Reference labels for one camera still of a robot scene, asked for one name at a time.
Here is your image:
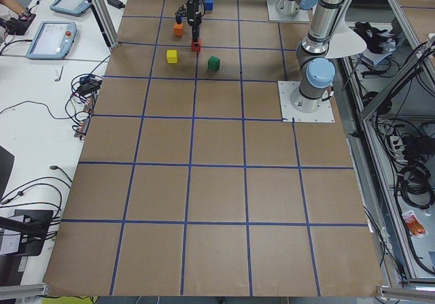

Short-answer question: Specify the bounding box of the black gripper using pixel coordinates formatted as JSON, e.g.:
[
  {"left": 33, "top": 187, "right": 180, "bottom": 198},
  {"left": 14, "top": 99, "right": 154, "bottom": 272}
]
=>
[{"left": 175, "top": 0, "right": 203, "bottom": 42}]

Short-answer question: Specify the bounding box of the red wooden block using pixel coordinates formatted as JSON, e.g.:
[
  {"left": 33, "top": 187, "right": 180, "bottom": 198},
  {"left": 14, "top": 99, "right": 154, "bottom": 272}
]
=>
[{"left": 191, "top": 39, "right": 201, "bottom": 52}]

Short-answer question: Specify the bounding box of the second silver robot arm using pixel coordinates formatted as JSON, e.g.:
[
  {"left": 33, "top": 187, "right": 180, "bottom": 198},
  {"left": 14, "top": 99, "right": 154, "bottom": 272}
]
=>
[{"left": 175, "top": 0, "right": 351, "bottom": 114}]

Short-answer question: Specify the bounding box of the orange wooden block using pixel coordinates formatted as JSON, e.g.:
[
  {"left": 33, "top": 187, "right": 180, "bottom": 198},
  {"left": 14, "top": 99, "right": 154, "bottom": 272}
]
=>
[{"left": 173, "top": 23, "right": 184, "bottom": 37}]

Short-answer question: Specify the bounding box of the blue wooden block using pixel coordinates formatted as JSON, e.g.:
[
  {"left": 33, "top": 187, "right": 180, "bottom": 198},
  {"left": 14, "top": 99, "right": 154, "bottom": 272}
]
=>
[{"left": 203, "top": 0, "right": 213, "bottom": 12}]

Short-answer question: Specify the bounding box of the yellow wooden block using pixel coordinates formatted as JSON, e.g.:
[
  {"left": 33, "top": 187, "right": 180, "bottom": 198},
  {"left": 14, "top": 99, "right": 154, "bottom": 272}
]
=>
[{"left": 166, "top": 50, "right": 178, "bottom": 64}]

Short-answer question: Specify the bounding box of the green wooden block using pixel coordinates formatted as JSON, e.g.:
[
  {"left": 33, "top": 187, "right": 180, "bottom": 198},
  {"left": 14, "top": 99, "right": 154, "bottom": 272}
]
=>
[{"left": 207, "top": 56, "right": 221, "bottom": 71}]

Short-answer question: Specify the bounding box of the person hand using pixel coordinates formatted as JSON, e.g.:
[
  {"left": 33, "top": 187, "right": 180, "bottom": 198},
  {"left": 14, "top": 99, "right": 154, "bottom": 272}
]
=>
[{"left": 1, "top": 18, "right": 29, "bottom": 35}]

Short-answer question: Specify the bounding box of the black power adapter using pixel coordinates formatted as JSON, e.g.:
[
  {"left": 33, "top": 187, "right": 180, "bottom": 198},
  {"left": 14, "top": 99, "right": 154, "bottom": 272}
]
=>
[{"left": 107, "top": 0, "right": 125, "bottom": 9}]

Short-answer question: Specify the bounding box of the far blue teach pendant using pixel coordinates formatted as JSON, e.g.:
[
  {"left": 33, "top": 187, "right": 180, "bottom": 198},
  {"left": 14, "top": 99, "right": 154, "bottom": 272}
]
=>
[{"left": 50, "top": 0, "right": 90, "bottom": 17}]

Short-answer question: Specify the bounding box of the blue teach pendant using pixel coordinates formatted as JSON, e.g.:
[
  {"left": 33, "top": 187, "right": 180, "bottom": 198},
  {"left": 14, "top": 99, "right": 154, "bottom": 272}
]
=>
[
  {"left": 50, "top": 0, "right": 90, "bottom": 17},
  {"left": 26, "top": 21, "right": 77, "bottom": 60}
]

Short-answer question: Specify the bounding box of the near blue teach pendant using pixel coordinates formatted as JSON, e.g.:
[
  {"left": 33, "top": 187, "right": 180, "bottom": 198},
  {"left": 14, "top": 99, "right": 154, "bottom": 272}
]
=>
[{"left": 26, "top": 21, "right": 77, "bottom": 60}]

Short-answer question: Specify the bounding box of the white plastic chair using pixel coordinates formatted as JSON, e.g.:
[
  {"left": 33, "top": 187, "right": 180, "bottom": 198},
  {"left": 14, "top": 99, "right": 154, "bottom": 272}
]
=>
[{"left": 325, "top": 20, "right": 367, "bottom": 59}]

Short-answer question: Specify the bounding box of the brown paper table cover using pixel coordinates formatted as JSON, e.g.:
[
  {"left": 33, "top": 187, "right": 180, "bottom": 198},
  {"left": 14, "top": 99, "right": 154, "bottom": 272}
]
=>
[{"left": 44, "top": 0, "right": 383, "bottom": 297}]

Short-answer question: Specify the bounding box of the red snack packet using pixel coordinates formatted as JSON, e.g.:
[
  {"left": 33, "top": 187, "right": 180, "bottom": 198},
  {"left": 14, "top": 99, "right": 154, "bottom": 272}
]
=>
[{"left": 402, "top": 210, "right": 426, "bottom": 238}]

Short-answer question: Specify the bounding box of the aluminium frame post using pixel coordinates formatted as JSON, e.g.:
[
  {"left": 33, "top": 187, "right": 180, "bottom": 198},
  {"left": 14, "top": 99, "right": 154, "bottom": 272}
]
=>
[{"left": 87, "top": 0, "right": 119, "bottom": 49}]

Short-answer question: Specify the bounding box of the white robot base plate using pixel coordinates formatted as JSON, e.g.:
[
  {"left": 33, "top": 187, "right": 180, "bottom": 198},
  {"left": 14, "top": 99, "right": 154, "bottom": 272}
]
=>
[{"left": 278, "top": 81, "right": 335, "bottom": 123}]

